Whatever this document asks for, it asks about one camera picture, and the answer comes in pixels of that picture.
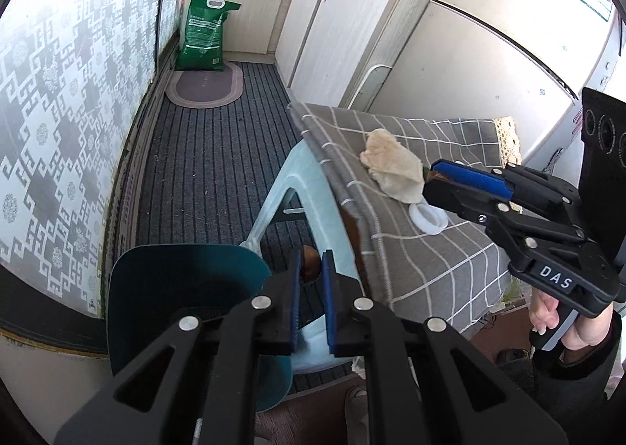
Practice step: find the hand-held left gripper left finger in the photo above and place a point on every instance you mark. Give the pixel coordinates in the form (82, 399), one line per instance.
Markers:
(293, 298)

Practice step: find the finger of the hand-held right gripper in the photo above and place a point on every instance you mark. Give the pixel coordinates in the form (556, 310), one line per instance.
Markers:
(455, 203)
(474, 178)

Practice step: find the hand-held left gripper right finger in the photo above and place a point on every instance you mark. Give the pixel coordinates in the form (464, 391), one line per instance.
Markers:
(328, 303)

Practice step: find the small brown ball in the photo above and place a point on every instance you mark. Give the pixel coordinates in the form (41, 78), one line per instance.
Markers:
(310, 264)

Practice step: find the beige paper napkin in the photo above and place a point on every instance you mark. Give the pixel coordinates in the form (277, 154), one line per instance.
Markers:
(391, 166)

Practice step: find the dark teal bin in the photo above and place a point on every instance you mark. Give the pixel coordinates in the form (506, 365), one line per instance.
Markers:
(186, 279)

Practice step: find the person's right forearm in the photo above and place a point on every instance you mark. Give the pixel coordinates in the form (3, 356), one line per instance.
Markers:
(577, 376)

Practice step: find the person's right hand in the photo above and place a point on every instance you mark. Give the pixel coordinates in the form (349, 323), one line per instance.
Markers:
(592, 335)

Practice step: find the grey checked tablecloth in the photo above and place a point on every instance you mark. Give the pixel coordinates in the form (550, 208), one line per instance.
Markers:
(440, 269)

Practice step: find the dark fridge magnet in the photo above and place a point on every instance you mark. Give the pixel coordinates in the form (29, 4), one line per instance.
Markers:
(555, 160)

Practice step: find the grey slipper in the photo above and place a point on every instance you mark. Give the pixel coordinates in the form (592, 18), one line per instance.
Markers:
(356, 408)

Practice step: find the silver refrigerator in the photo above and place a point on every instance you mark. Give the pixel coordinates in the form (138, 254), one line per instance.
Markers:
(489, 63)

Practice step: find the light blue plastic stool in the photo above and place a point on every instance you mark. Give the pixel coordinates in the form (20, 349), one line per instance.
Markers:
(293, 181)

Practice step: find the white rounded plastic panel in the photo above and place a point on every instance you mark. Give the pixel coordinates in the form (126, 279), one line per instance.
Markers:
(371, 88)

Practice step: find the grey striped carpet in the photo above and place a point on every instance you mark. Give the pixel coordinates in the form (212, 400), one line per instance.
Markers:
(205, 171)

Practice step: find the tall white kitchen cabinet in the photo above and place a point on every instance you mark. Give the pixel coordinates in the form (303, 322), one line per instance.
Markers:
(337, 34)

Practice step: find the grey oval floor mat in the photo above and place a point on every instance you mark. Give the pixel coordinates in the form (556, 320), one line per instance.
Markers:
(205, 85)

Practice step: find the green rice bag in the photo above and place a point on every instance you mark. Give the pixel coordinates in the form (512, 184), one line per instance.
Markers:
(203, 34)

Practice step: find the low white kitchen cabinet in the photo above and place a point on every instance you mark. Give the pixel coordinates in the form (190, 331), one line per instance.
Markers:
(239, 0)

